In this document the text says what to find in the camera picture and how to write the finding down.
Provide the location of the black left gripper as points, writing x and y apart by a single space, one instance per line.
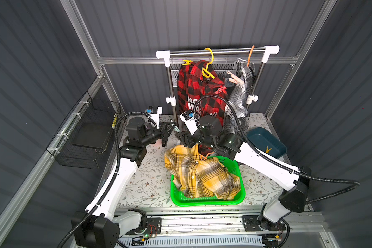
163 133

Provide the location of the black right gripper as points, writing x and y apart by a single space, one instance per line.
187 138

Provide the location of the orange plastic hanger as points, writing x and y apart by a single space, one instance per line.
206 155

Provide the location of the yellow plaid long-sleeve shirt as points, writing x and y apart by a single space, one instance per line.
196 178

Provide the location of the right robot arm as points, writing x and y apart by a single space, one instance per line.
294 181

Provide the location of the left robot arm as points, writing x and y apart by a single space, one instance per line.
97 226

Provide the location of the grey plaid long-sleeve shirt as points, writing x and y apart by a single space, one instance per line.
237 97

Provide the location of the yellow plastic hanger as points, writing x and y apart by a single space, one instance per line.
205 70

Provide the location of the brown orange hanger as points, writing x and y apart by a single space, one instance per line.
249 56

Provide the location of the pink pen cup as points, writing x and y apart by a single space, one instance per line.
158 143

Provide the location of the yellow object in basket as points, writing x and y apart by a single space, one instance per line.
114 121

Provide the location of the red black plaid shirt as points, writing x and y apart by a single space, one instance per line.
192 85

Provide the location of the floral table mat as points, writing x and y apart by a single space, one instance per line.
150 186

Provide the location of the red clothespin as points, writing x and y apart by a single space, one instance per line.
220 90

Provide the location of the small yellow clothespin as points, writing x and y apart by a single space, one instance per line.
187 62

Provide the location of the dark teal plastic bin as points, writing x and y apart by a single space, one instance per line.
261 138

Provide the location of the pink clothespin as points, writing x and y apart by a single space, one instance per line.
233 79

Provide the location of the steel clothes rack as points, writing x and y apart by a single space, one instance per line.
169 57

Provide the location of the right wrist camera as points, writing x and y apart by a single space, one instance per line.
189 120

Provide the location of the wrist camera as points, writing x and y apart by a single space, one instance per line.
154 113
189 120

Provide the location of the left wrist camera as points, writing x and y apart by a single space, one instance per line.
154 113

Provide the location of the black wire wall basket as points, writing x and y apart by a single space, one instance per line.
88 138

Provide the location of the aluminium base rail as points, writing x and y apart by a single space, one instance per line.
231 227

